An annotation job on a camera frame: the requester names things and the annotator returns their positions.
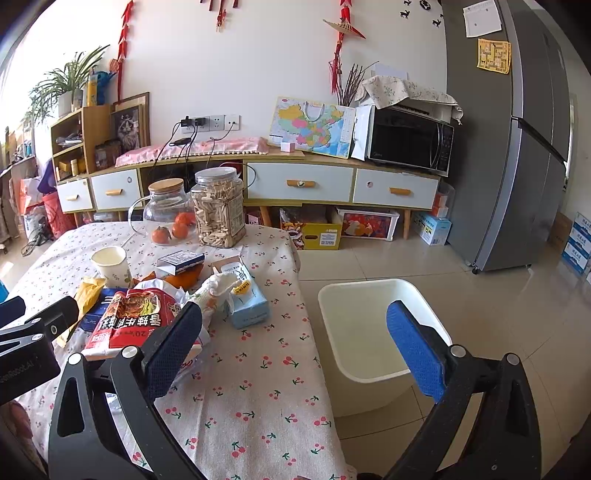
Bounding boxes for red plastic bag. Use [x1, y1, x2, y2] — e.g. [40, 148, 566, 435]
[42, 191, 77, 238]

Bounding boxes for glass teapot bamboo lid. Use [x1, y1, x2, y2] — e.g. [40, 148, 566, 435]
[127, 179, 199, 245]

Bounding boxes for large orange peel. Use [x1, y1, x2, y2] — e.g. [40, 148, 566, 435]
[164, 264, 205, 289]

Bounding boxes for long wooden cabinet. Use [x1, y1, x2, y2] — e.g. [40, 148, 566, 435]
[51, 104, 441, 241]

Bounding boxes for red chilli string decoration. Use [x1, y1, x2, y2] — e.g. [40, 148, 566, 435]
[116, 0, 137, 102]

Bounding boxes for clear plastic container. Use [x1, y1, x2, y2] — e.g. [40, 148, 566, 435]
[434, 182, 456, 217]

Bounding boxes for bundle of dry twigs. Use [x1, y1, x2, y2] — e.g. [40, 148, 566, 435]
[335, 62, 379, 107]

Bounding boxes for white plastic bin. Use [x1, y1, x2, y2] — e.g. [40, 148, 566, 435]
[318, 278, 453, 418]

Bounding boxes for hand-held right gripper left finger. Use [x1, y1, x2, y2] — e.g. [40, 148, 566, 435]
[48, 302, 204, 480]

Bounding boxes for black deer wall stickers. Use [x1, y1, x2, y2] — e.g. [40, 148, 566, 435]
[399, 0, 446, 26]

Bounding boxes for red hanging wall ornament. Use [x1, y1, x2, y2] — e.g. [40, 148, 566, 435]
[201, 0, 241, 33]

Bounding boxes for framed cat picture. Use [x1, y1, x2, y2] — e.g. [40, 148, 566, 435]
[111, 92, 151, 153]

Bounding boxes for stack of blue white boxes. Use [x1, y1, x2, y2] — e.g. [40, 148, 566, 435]
[561, 212, 591, 278]

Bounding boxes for yellow paper note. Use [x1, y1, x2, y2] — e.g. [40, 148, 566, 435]
[477, 38, 512, 75]

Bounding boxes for wide white cabinet drawer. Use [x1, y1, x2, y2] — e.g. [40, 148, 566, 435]
[246, 162, 355, 204]

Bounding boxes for white paper sheet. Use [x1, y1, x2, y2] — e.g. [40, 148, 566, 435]
[463, 0, 502, 38]

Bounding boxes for clear jar of seeds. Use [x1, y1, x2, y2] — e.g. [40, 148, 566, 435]
[191, 167, 247, 249]

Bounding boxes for cherry print tablecloth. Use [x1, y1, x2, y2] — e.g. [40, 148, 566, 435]
[9, 224, 356, 480]

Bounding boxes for floral dust cloth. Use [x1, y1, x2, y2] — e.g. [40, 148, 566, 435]
[360, 74, 464, 124]

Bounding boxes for grey refrigerator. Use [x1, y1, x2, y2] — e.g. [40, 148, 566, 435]
[441, 0, 573, 273]

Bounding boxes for black microwave oven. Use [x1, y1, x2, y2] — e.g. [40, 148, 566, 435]
[365, 105, 455, 177]

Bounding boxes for red white storage box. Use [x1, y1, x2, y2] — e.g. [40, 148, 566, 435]
[337, 208, 400, 241]

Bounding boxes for wooden shelf unit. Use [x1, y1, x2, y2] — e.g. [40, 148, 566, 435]
[51, 105, 114, 182]

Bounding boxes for red blue noodle packet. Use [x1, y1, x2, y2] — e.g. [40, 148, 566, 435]
[82, 288, 204, 361]

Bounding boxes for white drawer round lock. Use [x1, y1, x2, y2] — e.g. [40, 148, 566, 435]
[91, 168, 141, 212]

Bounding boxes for blue white carton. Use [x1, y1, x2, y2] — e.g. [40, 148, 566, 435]
[412, 211, 452, 247]

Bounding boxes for light blue milk carton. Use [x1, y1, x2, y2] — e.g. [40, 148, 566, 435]
[211, 256, 269, 329]

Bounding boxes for pink lace cloth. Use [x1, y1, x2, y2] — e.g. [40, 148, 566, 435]
[115, 137, 269, 168]

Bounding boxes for white wall sockets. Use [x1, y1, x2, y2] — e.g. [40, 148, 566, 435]
[181, 114, 241, 132]

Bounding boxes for potted spider plant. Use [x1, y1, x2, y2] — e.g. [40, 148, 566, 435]
[28, 45, 112, 121]

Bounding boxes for yellow cardboard box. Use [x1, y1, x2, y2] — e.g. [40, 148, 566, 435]
[280, 208, 343, 251]

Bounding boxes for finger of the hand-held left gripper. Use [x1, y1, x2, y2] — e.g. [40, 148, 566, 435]
[0, 296, 27, 329]
[0, 296, 80, 345]

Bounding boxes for red tassel hat decoration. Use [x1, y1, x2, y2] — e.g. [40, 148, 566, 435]
[323, 0, 368, 95]

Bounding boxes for white drawer red sticker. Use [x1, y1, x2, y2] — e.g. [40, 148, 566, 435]
[353, 168, 439, 206]

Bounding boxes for small white cabinet drawer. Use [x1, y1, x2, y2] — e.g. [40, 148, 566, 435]
[57, 178, 93, 214]

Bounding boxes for white wrapper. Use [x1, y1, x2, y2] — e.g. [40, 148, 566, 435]
[185, 272, 241, 324]

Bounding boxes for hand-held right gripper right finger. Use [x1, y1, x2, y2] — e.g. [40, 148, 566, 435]
[383, 300, 543, 480]

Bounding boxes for blue watering can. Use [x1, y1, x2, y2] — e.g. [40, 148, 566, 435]
[95, 71, 117, 104]

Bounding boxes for black charger cable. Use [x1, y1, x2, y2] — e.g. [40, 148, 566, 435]
[152, 121, 197, 167]

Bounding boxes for small blue white box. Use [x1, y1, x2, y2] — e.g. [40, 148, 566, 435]
[156, 250, 205, 279]

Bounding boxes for white paper bag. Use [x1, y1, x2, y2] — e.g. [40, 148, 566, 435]
[349, 105, 376, 161]

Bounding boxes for floral paper cup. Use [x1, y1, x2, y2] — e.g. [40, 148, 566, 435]
[91, 246, 132, 289]

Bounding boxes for dark wicker box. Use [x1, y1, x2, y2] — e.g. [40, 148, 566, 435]
[95, 141, 122, 170]

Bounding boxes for yellow snack wrapper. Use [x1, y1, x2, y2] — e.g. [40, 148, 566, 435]
[55, 276, 106, 347]

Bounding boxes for colourful map bag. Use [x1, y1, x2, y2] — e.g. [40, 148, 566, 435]
[267, 96, 357, 160]

